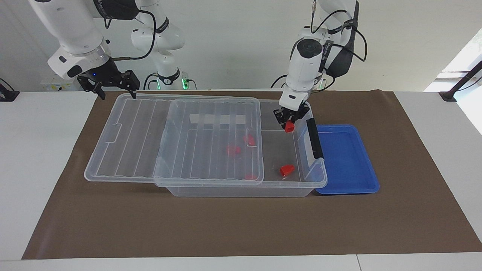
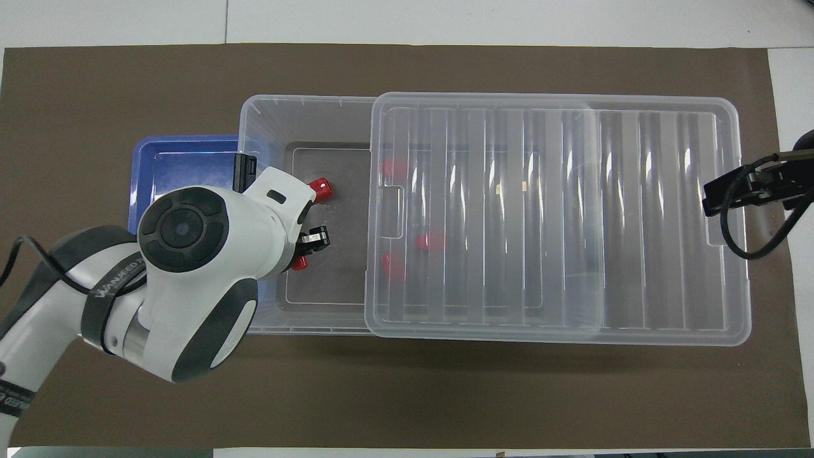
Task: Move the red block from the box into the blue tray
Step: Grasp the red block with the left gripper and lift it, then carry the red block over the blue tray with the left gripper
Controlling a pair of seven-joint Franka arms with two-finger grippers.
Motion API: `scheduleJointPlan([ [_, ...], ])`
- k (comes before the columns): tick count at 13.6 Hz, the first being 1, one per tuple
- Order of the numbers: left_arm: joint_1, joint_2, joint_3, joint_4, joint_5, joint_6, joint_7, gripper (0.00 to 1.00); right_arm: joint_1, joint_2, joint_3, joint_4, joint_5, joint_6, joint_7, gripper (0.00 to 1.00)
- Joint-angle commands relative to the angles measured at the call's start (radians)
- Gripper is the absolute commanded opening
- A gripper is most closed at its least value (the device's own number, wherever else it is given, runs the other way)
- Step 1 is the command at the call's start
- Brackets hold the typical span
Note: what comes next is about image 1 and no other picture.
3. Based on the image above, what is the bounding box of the black box latch handle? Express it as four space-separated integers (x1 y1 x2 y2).
306 118 325 160

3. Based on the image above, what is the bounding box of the bright window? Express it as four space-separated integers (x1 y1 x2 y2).
424 28 482 93

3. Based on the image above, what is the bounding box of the clear plastic storage box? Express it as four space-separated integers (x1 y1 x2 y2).
166 99 328 198

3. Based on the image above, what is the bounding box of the brown table mat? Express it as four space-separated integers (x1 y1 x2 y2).
22 90 482 260

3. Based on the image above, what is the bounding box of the clear plastic box lid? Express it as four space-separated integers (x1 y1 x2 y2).
84 93 264 187

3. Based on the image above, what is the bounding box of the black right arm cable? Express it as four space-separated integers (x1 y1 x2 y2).
104 8 157 61

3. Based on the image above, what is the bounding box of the black stand with pole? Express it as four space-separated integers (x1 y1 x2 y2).
439 60 482 102

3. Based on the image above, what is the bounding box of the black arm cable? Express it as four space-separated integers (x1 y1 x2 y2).
311 0 368 93
104 8 157 61

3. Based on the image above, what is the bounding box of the white power strip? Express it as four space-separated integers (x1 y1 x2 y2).
41 73 81 91

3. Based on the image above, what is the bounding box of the black right base cable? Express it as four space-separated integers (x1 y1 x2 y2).
143 73 160 91

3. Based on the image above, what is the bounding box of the black clamp mount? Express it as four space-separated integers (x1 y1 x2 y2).
0 78 20 102

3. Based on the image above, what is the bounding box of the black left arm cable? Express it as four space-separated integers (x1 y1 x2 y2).
311 0 368 93

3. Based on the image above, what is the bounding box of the blue plastic tray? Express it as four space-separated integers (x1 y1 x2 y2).
314 124 380 195

